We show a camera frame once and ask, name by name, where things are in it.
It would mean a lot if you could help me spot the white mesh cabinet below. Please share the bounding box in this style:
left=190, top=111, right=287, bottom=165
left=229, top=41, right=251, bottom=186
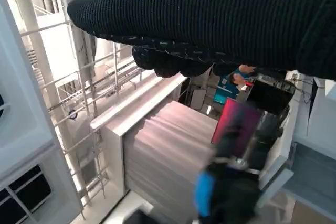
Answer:
left=0, top=0, right=82, bottom=224
left=90, top=73, right=220, bottom=224

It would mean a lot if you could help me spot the white desk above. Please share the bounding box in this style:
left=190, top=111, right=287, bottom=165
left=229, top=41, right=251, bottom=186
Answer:
left=262, top=76, right=336, bottom=209

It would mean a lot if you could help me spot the white metal frame rack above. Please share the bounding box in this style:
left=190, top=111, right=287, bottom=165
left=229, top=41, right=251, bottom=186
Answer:
left=7, top=0, right=148, bottom=209

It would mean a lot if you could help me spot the person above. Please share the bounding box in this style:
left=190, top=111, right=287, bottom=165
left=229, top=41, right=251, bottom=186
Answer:
left=214, top=63, right=256, bottom=104

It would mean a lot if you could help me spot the magenta screen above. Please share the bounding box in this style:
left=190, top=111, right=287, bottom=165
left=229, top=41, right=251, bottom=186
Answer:
left=211, top=97, right=264, bottom=156

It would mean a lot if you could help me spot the black monitor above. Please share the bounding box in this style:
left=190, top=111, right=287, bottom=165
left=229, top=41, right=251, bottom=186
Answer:
left=246, top=79, right=295, bottom=114

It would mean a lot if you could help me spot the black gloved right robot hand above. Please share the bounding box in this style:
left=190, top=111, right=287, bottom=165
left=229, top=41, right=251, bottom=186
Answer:
left=67, top=0, right=336, bottom=79

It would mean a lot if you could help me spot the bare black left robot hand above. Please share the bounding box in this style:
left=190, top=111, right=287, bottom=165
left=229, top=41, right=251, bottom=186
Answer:
left=193, top=113, right=286, bottom=224

